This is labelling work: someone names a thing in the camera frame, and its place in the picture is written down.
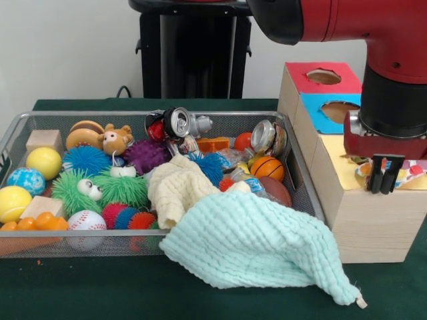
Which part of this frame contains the black power cable loop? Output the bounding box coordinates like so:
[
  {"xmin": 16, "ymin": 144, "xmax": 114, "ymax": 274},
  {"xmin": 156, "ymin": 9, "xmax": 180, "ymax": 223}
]
[{"xmin": 115, "ymin": 85, "xmax": 135, "ymax": 99}]

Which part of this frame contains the purple spiky ball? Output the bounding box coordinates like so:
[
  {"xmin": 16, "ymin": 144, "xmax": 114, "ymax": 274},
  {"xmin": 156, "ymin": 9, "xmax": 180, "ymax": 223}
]
[{"xmin": 123, "ymin": 139, "xmax": 171, "ymax": 176}]

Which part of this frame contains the cream waffle cloth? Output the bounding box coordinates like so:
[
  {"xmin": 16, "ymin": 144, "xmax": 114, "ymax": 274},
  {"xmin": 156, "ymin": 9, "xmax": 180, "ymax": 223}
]
[{"xmin": 147, "ymin": 155, "xmax": 221, "ymax": 230}]

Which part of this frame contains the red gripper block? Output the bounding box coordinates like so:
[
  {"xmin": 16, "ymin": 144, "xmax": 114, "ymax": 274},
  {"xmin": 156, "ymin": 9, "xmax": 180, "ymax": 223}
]
[{"xmin": 343, "ymin": 110, "xmax": 427, "ymax": 195}]

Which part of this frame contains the shallow wire mesh bin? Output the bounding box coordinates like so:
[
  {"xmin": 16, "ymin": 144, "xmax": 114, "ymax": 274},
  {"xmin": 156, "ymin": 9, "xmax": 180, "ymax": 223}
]
[{"xmin": 0, "ymin": 111, "xmax": 327, "ymax": 259}]

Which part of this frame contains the white baseball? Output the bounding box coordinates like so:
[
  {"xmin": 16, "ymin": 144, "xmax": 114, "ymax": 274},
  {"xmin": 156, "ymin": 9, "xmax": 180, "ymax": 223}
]
[{"xmin": 67, "ymin": 209, "xmax": 107, "ymax": 251}]

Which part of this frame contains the small brown teddy bear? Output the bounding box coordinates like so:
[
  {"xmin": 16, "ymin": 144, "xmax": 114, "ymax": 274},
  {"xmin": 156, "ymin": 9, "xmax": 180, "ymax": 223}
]
[{"xmin": 101, "ymin": 123, "xmax": 134, "ymax": 157}]

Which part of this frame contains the wooden box with three holes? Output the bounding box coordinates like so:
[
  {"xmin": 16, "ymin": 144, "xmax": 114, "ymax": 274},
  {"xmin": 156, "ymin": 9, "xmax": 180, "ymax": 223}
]
[{"xmin": 277, "ymin": 61, "xmax": 427, "ymax": 265}]

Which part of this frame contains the colourful dotted cloth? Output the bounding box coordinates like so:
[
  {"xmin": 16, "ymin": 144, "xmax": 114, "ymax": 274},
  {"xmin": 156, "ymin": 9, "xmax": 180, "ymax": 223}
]
[{"xmin": 348, "ymin": 155, "xmax": 427, "ymax": 191}]

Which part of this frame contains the mint green waffle cloth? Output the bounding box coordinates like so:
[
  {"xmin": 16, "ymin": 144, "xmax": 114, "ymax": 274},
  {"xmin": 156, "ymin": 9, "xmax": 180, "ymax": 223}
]
[{"xmin": 159, "ymin": 191, "xmax": 368, "ymax": 307}]

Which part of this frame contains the yellow tennis ball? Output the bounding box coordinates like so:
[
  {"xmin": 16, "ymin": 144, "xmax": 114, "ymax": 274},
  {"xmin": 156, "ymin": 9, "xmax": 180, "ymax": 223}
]
[{"xmin": 0, "ymin": 185, "xmax": 33, "ymax": 224}]

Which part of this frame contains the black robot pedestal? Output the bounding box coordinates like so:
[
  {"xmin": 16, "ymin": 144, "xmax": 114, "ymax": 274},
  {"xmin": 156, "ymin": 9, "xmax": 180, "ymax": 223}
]
[{"xmin": 128, "ymin": 0, "xmax": 264, "ymax": 99}]

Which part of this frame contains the blue globe ball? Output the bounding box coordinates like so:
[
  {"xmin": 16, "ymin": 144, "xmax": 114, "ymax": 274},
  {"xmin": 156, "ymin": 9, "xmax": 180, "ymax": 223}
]
[{"xmin": 6, "ymin": 167, "xmax": 47, "ymax": 197}]

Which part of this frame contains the toy hamburger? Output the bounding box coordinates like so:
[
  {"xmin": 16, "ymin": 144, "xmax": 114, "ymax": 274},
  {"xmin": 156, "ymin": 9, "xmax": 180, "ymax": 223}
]
[{"xmin": 65, "ymin": 119, "xmax": 105, "ymax": 151}]

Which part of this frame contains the dark green table cloth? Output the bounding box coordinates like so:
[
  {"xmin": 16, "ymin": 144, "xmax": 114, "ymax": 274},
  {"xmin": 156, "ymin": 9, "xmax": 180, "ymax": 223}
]
[{"xmin": 0, "ymin": 98, "xmax": 427, "ymax": 320}]

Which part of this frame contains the blue spiky rubber ball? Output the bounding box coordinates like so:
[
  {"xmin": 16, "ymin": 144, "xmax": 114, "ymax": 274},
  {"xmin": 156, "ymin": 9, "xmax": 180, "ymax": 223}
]
[{"xmin": 62, "ymin": 145, "xmax": 111, "ymax": 176}]

